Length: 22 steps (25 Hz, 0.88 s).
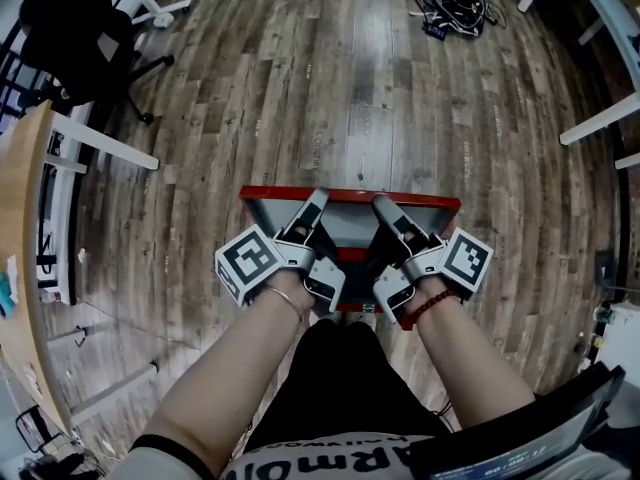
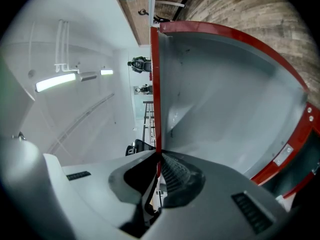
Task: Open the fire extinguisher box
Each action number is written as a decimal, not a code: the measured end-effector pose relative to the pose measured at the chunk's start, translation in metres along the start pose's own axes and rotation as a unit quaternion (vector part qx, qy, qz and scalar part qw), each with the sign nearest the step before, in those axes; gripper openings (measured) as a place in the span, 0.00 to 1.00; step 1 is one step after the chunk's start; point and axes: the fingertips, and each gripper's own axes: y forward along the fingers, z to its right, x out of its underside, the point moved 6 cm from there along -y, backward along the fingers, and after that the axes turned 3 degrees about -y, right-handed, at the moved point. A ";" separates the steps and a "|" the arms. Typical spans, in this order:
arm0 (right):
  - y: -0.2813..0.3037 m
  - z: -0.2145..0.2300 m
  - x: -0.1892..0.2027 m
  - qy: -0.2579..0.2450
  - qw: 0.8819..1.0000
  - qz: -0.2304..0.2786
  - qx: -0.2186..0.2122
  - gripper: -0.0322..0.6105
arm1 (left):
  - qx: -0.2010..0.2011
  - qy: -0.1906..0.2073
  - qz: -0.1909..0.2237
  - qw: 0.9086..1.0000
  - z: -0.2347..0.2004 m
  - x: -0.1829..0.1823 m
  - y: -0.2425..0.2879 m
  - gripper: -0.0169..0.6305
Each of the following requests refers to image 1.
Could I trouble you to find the red bead bracelet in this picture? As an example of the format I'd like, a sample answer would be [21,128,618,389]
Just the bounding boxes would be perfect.
[410,288,459,325]

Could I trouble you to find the person's black shorts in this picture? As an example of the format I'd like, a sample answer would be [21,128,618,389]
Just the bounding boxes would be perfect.
[242,317,451,454]

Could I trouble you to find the black floor box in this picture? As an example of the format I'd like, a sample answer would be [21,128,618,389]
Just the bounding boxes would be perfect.
[594,249,620,289]

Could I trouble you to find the gold bangle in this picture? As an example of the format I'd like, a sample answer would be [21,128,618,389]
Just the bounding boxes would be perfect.
[263,284,306,324]

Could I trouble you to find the black framed screen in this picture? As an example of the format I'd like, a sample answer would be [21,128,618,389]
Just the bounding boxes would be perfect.
[408,361,627,480]

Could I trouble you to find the person's left forearm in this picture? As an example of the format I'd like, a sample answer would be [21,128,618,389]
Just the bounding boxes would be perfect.
[142,270,329,474]

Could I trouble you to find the light wooden desk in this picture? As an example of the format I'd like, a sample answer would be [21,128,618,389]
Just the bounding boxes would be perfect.
[0,99,161,438]

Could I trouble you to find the black wire frame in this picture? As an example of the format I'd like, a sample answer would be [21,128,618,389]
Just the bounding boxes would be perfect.
[14,404,69,455]

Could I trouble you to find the person's white printed shirt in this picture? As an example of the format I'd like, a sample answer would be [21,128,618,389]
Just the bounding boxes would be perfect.
[107,432,436,480]

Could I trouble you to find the black metal railing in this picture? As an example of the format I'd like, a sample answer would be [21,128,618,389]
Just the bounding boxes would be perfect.
[0,20,56,134]

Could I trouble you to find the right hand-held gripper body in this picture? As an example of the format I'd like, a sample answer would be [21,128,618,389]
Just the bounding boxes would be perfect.
[372,227,495,326]

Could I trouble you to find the person's right forearm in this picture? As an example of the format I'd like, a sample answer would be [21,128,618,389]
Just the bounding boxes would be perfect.
[409,287,537,432]

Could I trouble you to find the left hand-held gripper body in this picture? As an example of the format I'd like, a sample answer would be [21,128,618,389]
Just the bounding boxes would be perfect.
[214,224,347,318]

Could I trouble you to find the white box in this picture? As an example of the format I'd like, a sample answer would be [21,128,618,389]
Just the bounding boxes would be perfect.
[593,301,640,369]

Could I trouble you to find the small white crumpled paper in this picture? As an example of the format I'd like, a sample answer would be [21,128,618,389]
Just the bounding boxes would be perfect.
[4,254,20,305]

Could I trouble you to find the black cable bundle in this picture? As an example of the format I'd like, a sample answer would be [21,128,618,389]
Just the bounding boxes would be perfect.
[412,0,507,45]

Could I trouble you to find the pale blue top table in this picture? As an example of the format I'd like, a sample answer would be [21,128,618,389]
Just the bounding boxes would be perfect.
[517,0,640,170]

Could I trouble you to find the black headrest office chair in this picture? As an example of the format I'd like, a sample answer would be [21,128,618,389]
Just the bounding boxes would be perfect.
[18,0,176,127]

